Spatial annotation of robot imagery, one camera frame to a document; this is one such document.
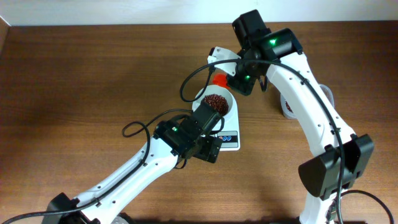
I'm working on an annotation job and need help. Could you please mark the red adzuki beans in container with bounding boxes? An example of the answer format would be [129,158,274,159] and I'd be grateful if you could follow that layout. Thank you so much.
[285,101,293,113]

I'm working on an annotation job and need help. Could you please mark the white digital kitchen scale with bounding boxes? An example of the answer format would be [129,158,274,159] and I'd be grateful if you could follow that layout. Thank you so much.
[214,96,241,151]

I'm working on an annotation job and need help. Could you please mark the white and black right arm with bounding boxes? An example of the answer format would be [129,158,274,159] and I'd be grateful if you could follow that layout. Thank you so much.
[227,10,374,223]

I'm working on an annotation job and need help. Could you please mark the clear plastic container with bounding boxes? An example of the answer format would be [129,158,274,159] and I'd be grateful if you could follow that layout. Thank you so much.
[280,84,335,119]

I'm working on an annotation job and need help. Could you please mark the red plastic scoop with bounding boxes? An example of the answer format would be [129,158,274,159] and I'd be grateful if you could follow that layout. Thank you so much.
[212,73,230,89]

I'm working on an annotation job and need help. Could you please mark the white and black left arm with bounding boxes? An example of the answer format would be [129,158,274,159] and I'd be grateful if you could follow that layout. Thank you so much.
[42,103,224,223]

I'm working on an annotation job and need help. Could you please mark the red beans in bowl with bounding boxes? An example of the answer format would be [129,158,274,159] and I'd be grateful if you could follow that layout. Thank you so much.
[202,94,229,116]

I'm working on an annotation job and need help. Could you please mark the white bowl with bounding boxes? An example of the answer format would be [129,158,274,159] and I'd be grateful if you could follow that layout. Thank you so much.
[192,85,235,123]

